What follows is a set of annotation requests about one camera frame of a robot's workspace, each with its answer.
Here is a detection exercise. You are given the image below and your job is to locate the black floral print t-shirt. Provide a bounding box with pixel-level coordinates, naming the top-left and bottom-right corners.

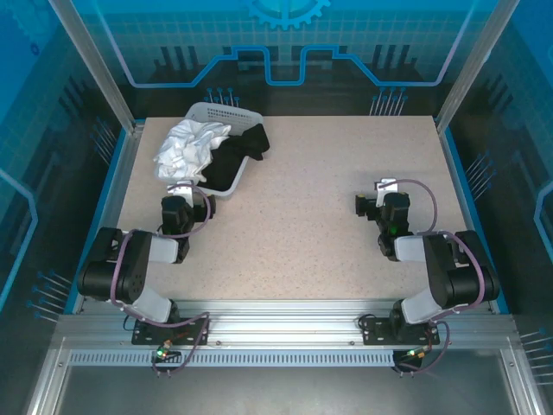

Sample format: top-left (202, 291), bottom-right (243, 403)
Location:
top-left (196, 123), bottom-right (272, 194)

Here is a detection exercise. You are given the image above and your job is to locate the grey plastic laundry basket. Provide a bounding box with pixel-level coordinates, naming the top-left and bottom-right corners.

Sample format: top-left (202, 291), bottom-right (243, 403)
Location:
top-left (185, 102), bottom-right (265, 203)

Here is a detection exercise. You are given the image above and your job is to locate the crumpled white t-shirt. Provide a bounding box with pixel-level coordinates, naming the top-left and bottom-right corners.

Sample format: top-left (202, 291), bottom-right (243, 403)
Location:
top-left (151, 118), bottom-right (232, 182)

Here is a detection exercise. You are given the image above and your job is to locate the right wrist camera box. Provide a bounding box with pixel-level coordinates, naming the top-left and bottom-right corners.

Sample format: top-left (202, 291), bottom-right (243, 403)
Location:
top-left (373, 178), bottom-right (398, 204)

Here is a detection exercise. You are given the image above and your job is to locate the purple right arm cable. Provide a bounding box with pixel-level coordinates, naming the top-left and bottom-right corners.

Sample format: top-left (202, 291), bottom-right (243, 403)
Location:
top-left (395, 178), bottom-right (485, 377)

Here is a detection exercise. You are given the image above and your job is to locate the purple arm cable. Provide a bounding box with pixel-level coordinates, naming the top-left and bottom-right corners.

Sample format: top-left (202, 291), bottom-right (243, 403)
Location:
top-left (110, 188), bottom-right (213, 377)
top-left (395, 178), bottom-right (485, 377)

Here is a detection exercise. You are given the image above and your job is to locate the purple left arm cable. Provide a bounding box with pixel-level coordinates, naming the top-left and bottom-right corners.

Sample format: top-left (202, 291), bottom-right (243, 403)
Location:
top-left (110, 188), bottom-right (213, 377)

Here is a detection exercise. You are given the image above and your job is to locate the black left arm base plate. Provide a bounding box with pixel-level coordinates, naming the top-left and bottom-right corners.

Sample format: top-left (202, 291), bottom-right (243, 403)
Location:
top-left (131, 317), bottom-right (212, 346)

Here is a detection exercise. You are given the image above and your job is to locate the aluminium mounting rail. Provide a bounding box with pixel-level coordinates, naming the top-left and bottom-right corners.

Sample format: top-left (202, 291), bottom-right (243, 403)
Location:
top-left (54, 299), bottom-right (518, 350)

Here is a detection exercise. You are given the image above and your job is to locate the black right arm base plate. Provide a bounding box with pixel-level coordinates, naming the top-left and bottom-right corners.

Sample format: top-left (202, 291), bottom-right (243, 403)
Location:
top-left (360, 316), bottom-right (441, 346)

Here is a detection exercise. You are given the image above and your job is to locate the right aluminium frame post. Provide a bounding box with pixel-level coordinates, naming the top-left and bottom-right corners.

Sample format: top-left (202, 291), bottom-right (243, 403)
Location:
top-left (433, 0), bottom-right (523, 134)

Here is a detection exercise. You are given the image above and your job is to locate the aluminium frame post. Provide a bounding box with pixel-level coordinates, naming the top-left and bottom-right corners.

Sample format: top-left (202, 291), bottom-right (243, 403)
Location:
top-left (46, 0), bottom-right (147, 136)
top-left (433, 0), bottom-right (523, 134)

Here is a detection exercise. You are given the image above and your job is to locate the slotted grey cable duct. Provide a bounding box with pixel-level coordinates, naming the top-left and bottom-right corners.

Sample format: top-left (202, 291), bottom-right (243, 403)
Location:
top-left (68, 350), bottom-right (397, 367)

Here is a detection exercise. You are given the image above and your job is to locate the left aluminium frame post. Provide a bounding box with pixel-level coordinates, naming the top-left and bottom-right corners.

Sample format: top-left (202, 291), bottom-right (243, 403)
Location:
top-left (46, 0), bottom-right (147, 136)

